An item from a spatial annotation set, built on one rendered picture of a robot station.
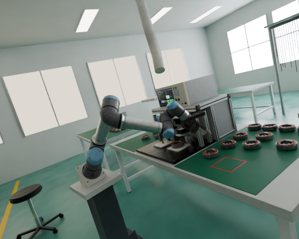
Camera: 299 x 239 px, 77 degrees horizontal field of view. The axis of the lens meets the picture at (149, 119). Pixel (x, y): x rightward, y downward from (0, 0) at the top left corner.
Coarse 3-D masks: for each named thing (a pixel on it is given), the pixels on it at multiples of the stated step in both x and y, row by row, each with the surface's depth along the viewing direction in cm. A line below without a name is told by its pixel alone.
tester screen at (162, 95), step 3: (165, 90) 181; (168, 90) 177; (159, 93) 191; (162, 93) 187; (165, 93) 183; (168, 93) 179; (171, 93) 175; (159, 96) 193; (162, 96) 188; (165, 96) 184; (159, 99) 194; (162, 99) 190; (165, 99) 186; (168, 99) 181; (159, 102) 196; (165, 102) 188; (162, 105) 193; (165, 105) 189
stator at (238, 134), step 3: (240, 132) 160; (243, 132) 158; (234, 135) 157; (237, 135) 160; (240, 135) 158; (243, 135) 152; (246, 135) 152; (234, 138) 156; (237, 138) 153; (240, 138) 152; (243, 138) 152
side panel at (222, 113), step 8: (216, 104) 164; (224, 104) 169; (216, 112) 164; (224, 112) 169; (232, 112) 173; (216, 120) 164; (224, 120) 169; (232, 120) 174; (216, 128) 162; (224, 128) 169; (232, 128) 175; (216, 136) 163; (224, 136) 168
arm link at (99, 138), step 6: (108, 96) 125; (114, 96) 126; (102, 102) 125; (108, 102) 120; (114, 102) 122; (102, 126) 133; (108, 126) 135; (96, 132) 140; (102, 132) 137; (96, 138) 142; (102, 138) 142; (90, 144) 148; (96, 144) 144; (102, 144) 145
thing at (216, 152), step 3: (207, 150) 142; (210, 150) 142; (213, 150) 140; (216, 150) 137; (204, 153) 138; (207, 153) 137; (210, 153) 135; (213, 153) 134; (216, 153) 134; (204, 156) 138; (207, 156) 136; (210, 156) 134; (213, 156) 134; (216, 156) 134
